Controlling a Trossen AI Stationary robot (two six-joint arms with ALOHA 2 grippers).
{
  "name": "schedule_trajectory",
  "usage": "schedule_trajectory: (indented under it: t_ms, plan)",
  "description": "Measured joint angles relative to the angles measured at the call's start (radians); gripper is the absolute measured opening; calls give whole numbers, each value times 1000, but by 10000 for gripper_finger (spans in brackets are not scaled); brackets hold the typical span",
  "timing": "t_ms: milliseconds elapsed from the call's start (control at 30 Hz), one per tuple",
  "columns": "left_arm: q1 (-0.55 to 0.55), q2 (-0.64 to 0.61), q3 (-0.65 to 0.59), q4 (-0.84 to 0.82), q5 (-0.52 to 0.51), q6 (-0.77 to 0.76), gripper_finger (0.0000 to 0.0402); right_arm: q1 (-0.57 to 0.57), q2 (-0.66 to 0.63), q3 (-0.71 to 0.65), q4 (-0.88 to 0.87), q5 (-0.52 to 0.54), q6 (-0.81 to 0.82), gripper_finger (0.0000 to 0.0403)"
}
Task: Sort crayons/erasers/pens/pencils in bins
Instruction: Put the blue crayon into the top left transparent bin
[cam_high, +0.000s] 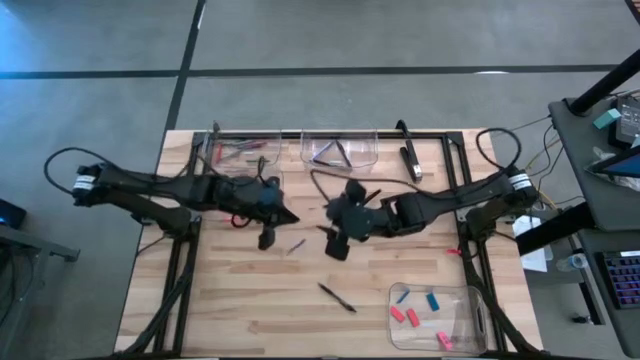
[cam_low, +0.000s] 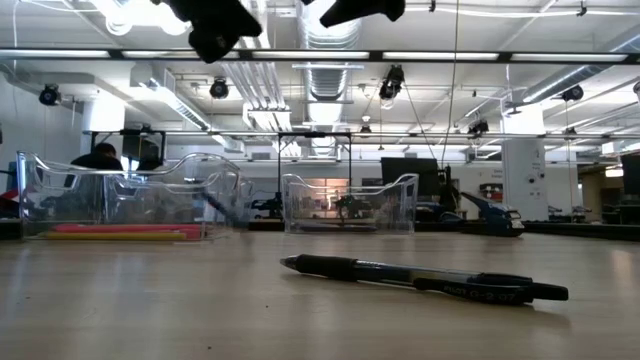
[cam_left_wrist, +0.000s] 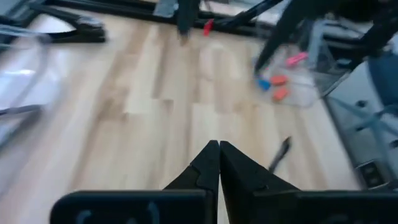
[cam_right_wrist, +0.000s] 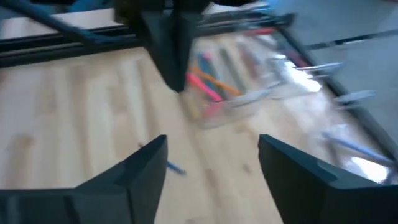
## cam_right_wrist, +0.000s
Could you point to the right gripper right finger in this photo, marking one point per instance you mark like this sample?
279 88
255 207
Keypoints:
311 199

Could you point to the orange pencil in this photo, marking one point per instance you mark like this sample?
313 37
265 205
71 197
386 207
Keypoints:
217 82

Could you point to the blue crayon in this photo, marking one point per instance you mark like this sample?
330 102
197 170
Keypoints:
175 168

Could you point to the red crayon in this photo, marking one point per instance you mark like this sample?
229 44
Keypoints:
259 31

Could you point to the pink pen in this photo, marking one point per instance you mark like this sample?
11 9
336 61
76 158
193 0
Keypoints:
203 87

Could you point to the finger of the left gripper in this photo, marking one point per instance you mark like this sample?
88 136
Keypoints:
185 53
160 49

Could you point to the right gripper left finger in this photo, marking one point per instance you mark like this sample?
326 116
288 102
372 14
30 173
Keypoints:
109 199

